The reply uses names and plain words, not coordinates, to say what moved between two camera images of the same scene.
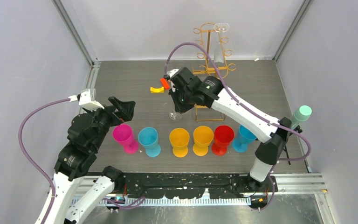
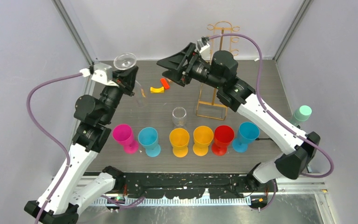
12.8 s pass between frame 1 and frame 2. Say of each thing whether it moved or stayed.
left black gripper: moved
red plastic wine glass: stayed
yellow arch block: stayed
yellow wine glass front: stayed
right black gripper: moved
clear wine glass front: moved
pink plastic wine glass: stayed
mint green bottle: stayed
